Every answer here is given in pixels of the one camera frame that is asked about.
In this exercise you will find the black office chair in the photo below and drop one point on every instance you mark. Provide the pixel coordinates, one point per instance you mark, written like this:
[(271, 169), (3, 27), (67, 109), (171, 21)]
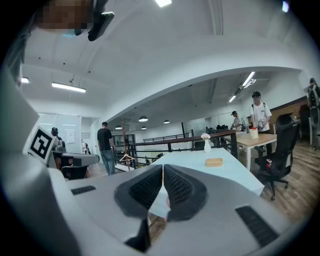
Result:
[(282, 150)]

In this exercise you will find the black metal railing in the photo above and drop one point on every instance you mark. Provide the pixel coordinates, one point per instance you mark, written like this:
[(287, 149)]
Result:
[(175, 143)]

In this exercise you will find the white vase with flowers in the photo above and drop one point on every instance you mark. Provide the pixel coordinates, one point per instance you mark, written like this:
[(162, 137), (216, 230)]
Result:
[(207, 147)]

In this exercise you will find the wooden tray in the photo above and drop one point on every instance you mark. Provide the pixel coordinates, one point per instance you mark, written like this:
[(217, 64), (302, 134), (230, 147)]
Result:
[(213, 162)]

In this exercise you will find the white and red container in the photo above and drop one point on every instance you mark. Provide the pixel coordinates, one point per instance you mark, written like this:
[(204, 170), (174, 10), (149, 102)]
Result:
[(253, 134)]

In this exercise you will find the white wall notice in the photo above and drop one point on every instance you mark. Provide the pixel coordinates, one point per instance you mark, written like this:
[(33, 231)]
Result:
[(70, 137)]

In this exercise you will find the ceiling tube light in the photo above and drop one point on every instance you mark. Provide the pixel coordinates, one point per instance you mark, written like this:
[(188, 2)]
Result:
[(163, 2), (248, 78), (68, 87), (232, 98), (25, 80)]

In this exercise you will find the wooden clothes hanger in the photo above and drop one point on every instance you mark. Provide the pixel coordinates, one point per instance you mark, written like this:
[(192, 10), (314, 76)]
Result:
[(126, 157)]

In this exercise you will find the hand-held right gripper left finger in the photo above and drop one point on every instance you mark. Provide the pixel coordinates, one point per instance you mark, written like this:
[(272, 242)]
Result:
[(105, 200)]

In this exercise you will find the light blue floral tablecloth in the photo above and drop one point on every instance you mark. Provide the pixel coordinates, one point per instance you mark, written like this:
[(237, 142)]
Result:
[(230, 175)]

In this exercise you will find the light wooden desk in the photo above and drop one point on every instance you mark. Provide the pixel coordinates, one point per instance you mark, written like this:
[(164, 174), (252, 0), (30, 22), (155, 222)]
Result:
[(258, 140)]

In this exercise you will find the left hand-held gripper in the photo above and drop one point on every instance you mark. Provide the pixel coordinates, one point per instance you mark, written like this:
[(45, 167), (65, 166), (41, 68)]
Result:
[(40, 143)]

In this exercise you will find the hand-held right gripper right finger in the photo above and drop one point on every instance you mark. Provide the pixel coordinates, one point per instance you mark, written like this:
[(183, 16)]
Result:
[(212, 200)]

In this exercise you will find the wooden coat rack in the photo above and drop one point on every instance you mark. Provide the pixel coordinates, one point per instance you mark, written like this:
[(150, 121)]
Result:
[(123, 140)]

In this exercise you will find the black head-worn camera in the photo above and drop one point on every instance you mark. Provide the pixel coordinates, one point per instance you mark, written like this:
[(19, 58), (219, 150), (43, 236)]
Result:
[(101, 25)]

